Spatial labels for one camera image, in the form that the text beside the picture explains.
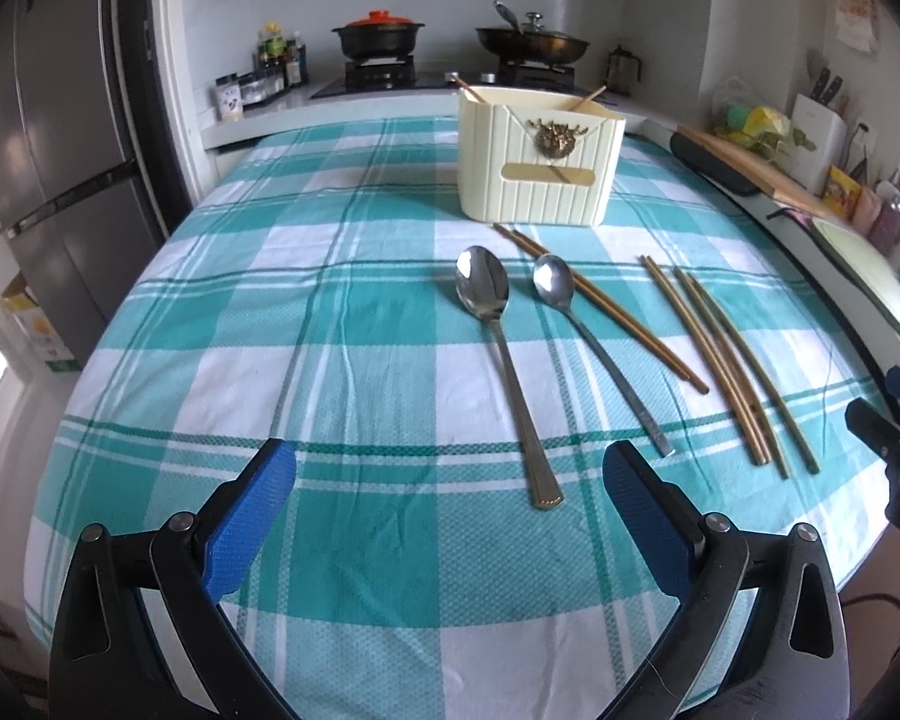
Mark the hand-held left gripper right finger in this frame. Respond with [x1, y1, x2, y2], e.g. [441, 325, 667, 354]
[602, 440, 852, 720]

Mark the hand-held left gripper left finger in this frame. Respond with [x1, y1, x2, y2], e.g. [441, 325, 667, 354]
[49, 437, 301, 720]

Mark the brown wooden chopstick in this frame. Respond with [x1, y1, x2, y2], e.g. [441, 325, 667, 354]
[501, 223, 712, 389]
[493, 225, 702, 396]

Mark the small steel spoon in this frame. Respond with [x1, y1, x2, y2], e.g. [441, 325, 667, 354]
[532, 253, 677, 458]

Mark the large steel spoon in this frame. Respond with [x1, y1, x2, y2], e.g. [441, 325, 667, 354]
[454, 245, 565, 509]

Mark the cream ribbed utensil holder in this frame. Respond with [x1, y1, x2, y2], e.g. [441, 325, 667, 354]
[456, 86, 625, 231]

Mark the pale green tray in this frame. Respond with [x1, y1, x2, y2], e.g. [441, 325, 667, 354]
[810, 216, 900, 351]

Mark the pink cup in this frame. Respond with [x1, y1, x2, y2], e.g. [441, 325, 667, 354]
[851, 187, 900, 257]

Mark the yellow packet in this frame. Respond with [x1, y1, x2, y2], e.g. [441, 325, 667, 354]
[821, 165, 865, 215]

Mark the teal white checked tablecloth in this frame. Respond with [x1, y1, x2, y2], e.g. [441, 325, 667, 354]
[24, 116, 900, 720]

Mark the wooden cutting board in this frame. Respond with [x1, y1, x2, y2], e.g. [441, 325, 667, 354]
[675, 126, 850, 224]

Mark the white knife block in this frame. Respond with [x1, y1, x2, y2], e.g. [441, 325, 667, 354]
[790, 67, 850, 196]

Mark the cardboard box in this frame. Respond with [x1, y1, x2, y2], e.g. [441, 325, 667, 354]
[0, 277, 85, 374]

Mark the black tray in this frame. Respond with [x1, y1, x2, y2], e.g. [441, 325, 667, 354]
[669, 131, 760, 197]

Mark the yellow green plastic bag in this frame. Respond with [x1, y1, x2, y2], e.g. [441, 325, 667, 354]
[712, 79, 805, 160]

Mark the white labelled jar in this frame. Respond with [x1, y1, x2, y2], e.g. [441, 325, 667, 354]
[211, 75, 245, 122]

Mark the glass french press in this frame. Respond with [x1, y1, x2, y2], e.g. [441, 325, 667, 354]
[607, 45, 646, 97]

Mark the grey refrigerator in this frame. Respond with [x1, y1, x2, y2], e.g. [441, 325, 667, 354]
[0, 0, 170, 372]

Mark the black gas stove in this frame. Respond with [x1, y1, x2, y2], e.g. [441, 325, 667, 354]
[309, 56, 578, 100]

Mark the dark wok with glass lid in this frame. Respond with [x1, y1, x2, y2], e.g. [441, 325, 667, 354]
[474, 11, 592, 66]

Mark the black pot with orange lid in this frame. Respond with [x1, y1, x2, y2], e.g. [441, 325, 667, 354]
[331, 9, 430, 61]

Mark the black cable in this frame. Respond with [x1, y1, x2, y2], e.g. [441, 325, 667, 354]
[838, 589, 900, 625]

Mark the paper wall note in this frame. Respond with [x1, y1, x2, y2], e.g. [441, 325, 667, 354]
[832, 0, 883, 53]

